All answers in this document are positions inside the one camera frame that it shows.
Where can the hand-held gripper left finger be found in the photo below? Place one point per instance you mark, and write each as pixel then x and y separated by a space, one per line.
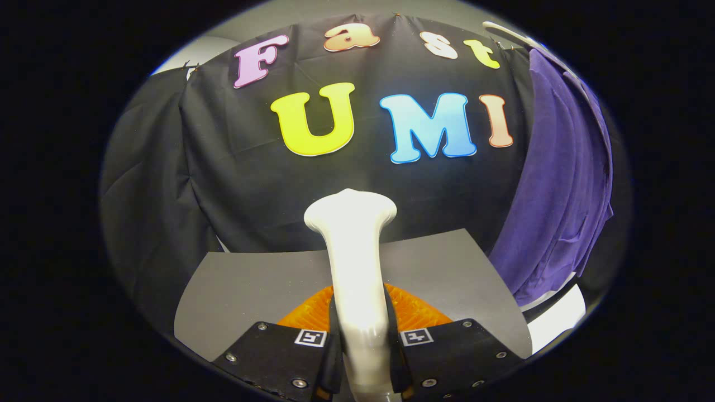
pixel 273 352

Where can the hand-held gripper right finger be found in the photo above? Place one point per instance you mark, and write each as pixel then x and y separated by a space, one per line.
pixel 458 352

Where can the white clothes hanger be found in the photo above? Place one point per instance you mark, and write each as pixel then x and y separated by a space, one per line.
pixel 514 34

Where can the grey cabinet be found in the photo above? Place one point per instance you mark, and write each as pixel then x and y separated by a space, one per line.
pixel 251 290

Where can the white mannequin torso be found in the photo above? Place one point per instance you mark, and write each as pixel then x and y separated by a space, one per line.
pixel 558 318

